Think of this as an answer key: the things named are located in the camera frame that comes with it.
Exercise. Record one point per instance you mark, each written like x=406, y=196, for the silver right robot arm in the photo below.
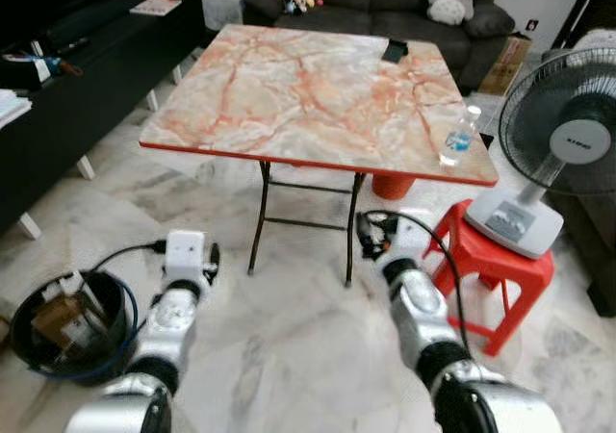
x=423, y=318

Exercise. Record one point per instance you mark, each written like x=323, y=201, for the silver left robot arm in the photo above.
x=168, y=327

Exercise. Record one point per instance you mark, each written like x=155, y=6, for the brown cardboard trash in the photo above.
x=53, y=319

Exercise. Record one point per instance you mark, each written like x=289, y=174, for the black rubbish bin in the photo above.
x=29, y=351

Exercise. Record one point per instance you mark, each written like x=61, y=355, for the orange plastic bucket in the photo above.
x=393, y=187

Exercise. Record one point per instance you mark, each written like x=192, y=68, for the red plastic stool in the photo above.
x=500, y=265

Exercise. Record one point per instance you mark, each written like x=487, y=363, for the clear plastic water bottle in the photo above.
x=460, y=140

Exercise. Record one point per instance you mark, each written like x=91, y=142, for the marble top folding table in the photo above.
x=308, y=96

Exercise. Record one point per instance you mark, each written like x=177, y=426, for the small black pouch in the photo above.
x=395, y=51

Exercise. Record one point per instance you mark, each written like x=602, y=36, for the black TV console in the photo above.
x=87, y=106

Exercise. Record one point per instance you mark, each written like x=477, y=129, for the dark armchair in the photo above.
x=587, y=250

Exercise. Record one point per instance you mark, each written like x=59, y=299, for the brown cardboard box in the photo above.
x=505, y=65

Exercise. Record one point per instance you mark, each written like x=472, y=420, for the black grey table fan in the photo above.
x=577, y=140

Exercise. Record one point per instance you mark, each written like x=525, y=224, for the dark grey sofa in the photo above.
x=385, y=0

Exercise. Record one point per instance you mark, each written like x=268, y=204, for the grey Totoro plush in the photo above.
x=450, y=5

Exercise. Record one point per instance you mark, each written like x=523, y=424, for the stack of white papers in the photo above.
x=12, y=106

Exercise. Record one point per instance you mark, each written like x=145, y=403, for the white magazine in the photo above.
x=156, y=7

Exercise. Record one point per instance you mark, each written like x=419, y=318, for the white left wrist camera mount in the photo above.
x=185, y=253

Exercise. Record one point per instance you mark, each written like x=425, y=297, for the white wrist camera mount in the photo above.
x=414, y=233
x=185, y=253

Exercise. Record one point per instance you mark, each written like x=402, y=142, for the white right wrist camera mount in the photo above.
x=414, y=233

